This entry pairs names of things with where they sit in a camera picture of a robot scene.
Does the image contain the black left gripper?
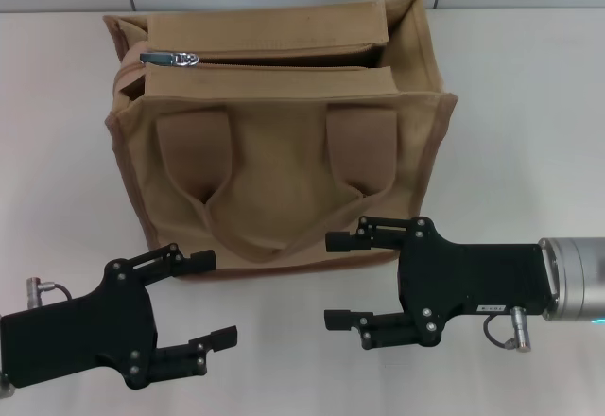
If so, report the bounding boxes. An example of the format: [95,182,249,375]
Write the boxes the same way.
[0,243,239,390]

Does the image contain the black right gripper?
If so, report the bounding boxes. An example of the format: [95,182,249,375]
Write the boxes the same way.
[323,215,558,351]

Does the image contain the khaki canvas food bag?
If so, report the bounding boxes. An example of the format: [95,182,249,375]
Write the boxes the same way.
[102,0,460,279]

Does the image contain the silver metal zipper pull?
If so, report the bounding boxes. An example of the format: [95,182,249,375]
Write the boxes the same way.
[139,51,200,68]

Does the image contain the left gripper silver connector cable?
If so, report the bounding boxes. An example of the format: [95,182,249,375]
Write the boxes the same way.
[25,275,73,303]

